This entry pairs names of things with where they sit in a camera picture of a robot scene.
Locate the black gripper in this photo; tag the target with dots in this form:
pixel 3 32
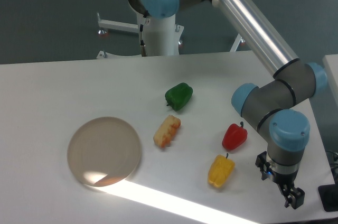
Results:
pixel 284 177

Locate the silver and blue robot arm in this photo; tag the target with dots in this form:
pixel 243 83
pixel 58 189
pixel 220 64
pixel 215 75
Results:
pixel 267 109

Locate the yellow bell pepper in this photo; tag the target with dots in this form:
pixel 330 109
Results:
pixel 220 170

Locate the red bell pepper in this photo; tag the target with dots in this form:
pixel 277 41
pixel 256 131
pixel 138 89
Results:
pixel 234 136

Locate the green bell pepper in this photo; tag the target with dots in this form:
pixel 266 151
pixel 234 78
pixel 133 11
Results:
pixel 178 96

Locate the black device at right edge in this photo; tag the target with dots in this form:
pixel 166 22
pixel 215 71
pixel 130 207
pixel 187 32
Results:
pixel 328 195

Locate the white table at right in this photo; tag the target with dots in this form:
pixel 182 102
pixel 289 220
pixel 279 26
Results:
pixel 330 63

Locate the orange and cream toy food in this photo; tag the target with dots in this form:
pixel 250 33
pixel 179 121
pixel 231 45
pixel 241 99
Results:
pixel 167 131

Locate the round beige plate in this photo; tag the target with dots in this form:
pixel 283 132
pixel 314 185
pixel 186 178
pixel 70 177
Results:
pixel 104 151

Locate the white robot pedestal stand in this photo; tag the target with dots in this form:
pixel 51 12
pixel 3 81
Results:
pixel 156 37

